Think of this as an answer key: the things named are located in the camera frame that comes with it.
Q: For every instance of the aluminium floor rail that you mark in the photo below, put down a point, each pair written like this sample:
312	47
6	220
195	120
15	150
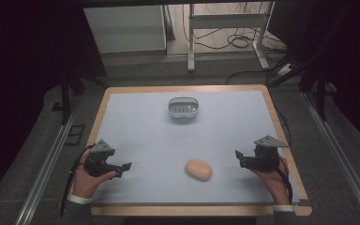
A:
340	156
45	172

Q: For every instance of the white metal stand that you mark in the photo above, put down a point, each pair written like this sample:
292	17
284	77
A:
228	31

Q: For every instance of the black stand leg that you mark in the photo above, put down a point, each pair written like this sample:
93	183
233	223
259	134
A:
65	97

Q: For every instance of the person's left hand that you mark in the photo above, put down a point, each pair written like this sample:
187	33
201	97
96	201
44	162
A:
86	182

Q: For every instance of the grey cabinet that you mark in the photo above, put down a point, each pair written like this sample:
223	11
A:
125	28

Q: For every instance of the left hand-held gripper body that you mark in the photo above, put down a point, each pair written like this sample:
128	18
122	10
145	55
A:
99	157

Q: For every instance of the white table mat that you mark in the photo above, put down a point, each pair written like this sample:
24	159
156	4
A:
184	146

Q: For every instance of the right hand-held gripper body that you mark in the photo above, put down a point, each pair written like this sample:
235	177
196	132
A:
264	156

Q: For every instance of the person's right hand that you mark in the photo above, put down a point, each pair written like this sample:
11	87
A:
274	184

